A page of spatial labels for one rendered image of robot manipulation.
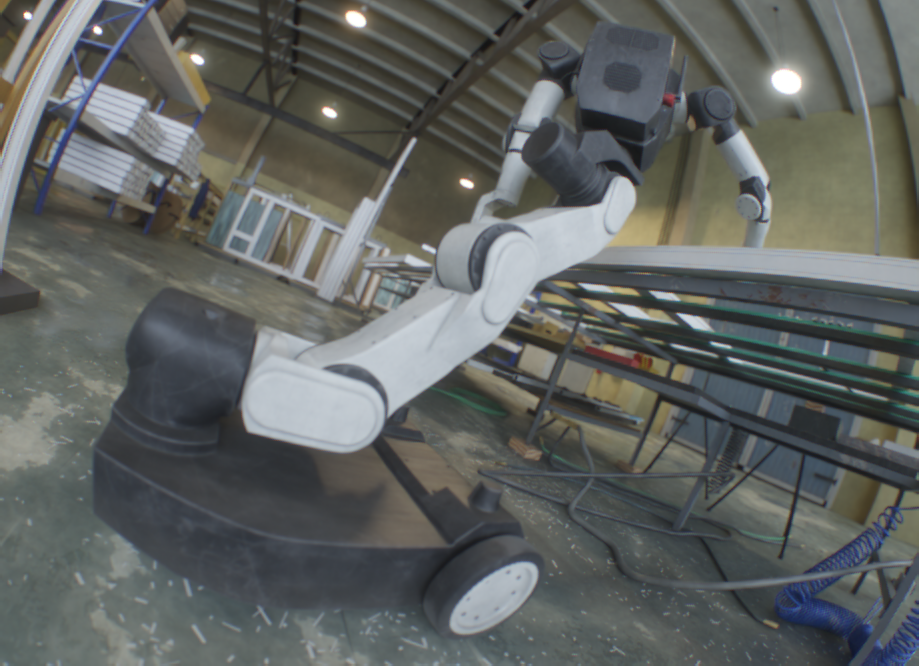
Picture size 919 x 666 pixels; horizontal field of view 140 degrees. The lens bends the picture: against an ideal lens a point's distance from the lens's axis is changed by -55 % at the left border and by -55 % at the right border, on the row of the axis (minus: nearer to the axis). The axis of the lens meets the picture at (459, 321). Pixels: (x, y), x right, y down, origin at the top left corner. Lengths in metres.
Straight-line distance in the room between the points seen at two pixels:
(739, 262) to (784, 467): 6.61
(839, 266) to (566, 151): 0.68
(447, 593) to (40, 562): 0.55
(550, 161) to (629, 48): 0.38
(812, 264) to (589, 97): 0.65
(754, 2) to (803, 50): 1.52
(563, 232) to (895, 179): 9.03
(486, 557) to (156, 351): 0.50
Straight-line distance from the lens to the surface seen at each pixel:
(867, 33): 9.64
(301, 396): 0.50
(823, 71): 10.18
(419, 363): 0.59
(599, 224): 0.79
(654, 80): 0.93
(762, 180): 1.14
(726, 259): 1.10
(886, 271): 0.99
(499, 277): 0.58
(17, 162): 1.45
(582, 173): 0.80
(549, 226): 0.71
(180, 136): 4.77
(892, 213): 9.00
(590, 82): 0.92
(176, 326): 0.52
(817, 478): 7.42
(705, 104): 1.04
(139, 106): 4.17
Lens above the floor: 0.45
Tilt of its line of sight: 1 degrees up
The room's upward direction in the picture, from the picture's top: 22 degrees clockwise
